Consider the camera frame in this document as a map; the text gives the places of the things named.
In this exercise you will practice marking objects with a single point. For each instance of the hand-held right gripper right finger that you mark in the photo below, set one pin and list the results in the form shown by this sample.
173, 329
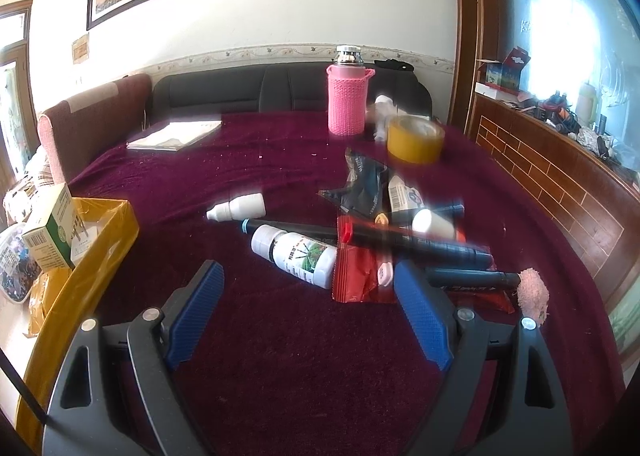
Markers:
422, 316

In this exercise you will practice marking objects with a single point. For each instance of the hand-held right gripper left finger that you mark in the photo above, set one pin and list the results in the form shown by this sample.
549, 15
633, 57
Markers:
195, 311

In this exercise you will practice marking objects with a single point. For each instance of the dark marker pen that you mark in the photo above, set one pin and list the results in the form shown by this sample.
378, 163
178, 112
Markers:
475, 279

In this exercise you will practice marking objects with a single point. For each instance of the red snack packet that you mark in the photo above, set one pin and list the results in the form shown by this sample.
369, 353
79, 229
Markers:
360, 276

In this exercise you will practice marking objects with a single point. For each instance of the black pen with teal cap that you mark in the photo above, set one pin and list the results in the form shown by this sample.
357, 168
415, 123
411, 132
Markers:
380, 238

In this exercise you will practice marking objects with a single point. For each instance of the yellow taped cardboard box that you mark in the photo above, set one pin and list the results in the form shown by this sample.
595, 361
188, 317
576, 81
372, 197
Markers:
95, 266

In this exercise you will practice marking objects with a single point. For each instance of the small white dropper bottle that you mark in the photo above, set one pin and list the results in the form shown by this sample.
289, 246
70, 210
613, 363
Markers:
240, 207

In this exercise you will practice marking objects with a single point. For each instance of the white bottle with green label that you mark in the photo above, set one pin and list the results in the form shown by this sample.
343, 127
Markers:
295, 256

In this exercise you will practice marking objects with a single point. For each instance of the white green medicine box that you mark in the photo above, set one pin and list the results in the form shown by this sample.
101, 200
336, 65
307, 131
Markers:
50, 231

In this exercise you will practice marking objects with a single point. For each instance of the clear cartoon fairy pouch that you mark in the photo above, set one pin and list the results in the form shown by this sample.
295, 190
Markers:
17, 261

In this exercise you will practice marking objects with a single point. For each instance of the pink fluffy ball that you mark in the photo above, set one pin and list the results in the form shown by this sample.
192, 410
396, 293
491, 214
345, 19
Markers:
532, 293

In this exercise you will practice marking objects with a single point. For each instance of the maroon velvet blanket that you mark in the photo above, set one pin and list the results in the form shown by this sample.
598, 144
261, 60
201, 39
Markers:
300, 376

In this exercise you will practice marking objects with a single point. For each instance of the white tube with barcode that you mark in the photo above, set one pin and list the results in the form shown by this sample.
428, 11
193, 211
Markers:
402, 193

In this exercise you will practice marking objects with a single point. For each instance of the black foil packet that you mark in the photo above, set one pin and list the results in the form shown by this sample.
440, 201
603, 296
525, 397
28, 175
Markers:
365, 180

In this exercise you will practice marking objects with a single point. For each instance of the yellow tape roll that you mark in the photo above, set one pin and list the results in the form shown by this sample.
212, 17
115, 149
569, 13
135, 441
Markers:
415, 145

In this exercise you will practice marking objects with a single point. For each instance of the white paper booklet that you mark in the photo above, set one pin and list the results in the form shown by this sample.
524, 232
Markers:
175, 135

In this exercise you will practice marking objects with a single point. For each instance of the wooden ledge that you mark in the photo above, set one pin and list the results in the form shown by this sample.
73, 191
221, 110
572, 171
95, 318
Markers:
540, 170

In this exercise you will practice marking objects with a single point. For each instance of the plaid cloth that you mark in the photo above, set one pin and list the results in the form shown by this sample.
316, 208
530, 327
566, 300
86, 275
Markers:
25, 186

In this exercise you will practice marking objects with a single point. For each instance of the white crumpled cloth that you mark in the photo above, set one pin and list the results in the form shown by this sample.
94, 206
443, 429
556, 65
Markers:
382, 105

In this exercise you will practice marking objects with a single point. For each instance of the maroon upholstered chair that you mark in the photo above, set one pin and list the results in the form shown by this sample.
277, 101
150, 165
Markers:
90, 120

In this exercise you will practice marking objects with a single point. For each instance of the thermos with pink knitted sleeve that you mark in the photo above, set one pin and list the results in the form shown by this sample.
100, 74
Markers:
347, 100

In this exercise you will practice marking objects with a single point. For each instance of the black leather sofa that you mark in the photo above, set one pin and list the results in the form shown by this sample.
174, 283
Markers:
260, 85

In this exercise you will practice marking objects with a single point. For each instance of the pile of dark small gadgets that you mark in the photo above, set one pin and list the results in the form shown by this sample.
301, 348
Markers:
560, 115

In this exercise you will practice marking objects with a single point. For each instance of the black cloth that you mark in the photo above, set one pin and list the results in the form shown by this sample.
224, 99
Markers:
395, 64

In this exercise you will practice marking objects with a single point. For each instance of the colourful gift box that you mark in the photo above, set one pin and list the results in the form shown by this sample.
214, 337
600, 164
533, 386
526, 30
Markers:
505, 75

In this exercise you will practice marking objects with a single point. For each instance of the white jar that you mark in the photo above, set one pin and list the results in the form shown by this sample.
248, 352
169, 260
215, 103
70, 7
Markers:
587, 103

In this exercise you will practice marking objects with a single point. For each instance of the wooden framed door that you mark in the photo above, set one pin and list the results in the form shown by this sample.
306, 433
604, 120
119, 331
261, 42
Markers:
15, 85

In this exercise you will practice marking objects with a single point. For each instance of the wooden window frame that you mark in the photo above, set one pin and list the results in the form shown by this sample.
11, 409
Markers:
470, 35

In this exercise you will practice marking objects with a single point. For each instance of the small wall plaque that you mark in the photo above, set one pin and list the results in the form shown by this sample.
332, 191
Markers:
80, 48

